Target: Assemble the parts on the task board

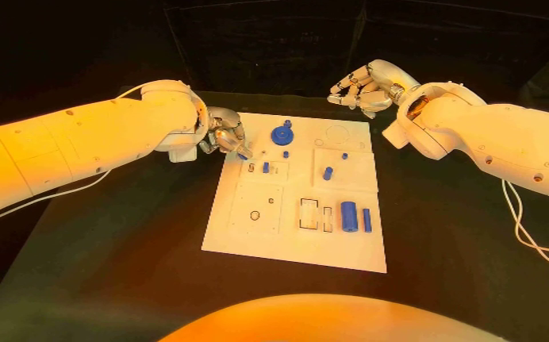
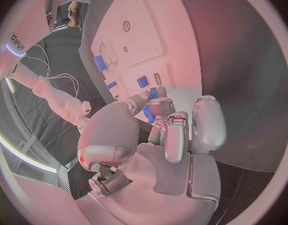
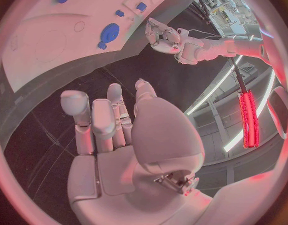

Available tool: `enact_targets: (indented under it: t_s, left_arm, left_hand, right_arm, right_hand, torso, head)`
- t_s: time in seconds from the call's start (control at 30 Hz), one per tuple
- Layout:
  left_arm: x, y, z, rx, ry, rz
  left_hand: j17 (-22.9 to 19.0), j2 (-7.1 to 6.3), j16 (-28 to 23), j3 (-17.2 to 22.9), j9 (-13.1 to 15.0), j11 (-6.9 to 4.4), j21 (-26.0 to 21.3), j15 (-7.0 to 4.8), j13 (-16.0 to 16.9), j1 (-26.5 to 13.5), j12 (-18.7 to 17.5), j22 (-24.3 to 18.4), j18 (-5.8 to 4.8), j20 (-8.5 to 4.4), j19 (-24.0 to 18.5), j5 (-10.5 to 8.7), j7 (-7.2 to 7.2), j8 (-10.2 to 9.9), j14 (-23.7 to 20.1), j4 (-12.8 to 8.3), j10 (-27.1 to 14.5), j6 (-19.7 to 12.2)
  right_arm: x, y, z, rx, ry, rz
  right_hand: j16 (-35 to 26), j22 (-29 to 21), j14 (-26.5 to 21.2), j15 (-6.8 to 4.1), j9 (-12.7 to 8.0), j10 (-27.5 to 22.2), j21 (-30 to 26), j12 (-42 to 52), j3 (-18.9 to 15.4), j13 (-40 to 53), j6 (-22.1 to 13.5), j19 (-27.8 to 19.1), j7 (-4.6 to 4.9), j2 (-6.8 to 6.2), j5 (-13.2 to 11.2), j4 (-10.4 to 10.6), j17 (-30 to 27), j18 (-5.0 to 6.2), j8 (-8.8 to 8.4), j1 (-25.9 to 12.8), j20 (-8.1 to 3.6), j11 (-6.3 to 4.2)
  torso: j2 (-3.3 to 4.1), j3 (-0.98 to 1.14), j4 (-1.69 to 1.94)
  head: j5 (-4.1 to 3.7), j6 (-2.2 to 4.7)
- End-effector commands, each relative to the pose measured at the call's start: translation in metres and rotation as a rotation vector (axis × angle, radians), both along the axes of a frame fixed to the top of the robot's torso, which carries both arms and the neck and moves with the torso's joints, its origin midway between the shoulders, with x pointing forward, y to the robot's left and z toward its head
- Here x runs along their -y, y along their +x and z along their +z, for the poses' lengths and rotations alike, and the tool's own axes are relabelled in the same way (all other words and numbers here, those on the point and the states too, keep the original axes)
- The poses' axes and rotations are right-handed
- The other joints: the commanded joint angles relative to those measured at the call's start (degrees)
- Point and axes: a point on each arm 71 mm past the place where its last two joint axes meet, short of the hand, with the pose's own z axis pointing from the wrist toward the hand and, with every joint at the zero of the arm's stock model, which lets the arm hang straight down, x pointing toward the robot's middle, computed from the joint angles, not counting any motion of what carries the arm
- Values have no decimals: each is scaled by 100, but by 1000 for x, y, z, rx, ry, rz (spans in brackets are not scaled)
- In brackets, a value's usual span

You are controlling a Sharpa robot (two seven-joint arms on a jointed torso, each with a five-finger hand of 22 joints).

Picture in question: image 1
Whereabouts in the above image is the blue gear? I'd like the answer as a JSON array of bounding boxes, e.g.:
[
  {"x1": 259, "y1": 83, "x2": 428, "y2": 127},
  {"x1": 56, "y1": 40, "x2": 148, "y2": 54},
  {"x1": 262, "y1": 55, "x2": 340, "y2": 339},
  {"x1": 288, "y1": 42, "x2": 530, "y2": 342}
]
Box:
[{"x1": 269, "y1": 125, "x2": 295, "y2": 146}]

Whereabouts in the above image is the white cable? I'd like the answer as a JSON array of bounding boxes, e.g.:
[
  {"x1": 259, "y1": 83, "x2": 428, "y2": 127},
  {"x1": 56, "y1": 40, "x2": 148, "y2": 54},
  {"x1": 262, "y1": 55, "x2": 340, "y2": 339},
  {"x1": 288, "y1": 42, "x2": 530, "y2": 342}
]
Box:
[
  {"x1": 114, "y1": 82, "x2": 153, "y2": 100},
  {"x1": 501, "y1": 179, "x2": 549, "y2": 262},
  {"x1": 0, "y1": 169, "x2": 114, "y2": 218}
]

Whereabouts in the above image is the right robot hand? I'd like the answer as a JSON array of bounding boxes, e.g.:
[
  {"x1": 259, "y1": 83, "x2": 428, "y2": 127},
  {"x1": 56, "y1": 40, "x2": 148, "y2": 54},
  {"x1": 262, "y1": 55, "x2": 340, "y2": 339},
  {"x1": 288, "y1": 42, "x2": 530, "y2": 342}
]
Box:
[{"x1": 326, "y1": 59, "x2": 422, "y2": 120}]

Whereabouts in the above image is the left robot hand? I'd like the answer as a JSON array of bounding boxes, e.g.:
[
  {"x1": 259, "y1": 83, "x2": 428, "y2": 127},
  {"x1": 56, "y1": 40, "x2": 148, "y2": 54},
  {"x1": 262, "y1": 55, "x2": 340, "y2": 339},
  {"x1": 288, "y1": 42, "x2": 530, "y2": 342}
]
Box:
[{"x1": 197, "y1": 106, "x2": 254, "y2": 159}]

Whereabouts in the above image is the thick blue cylinder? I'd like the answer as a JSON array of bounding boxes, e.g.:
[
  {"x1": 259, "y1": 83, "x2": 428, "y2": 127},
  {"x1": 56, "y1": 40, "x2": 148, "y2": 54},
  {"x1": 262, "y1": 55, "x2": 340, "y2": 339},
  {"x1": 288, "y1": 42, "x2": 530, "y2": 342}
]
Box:
[{"x1": 340, "y1": 201, "x2": 360, "y2": 233}]

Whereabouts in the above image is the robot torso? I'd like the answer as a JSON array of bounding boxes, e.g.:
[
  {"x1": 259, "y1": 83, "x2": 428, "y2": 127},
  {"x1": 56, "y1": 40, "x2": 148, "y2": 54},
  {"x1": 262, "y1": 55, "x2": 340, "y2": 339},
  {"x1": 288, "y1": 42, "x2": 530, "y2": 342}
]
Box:
[{"x1": 157, "y1": 293, "x2": 512, "y2": 342}]

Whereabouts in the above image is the white task board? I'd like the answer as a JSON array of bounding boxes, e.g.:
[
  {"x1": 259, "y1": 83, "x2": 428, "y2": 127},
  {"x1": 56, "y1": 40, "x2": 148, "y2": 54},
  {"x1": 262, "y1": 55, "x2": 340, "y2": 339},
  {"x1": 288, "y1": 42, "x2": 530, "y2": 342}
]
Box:
[{"x1": 200, "y1": 112, "x2": 388, "y2": 274}]

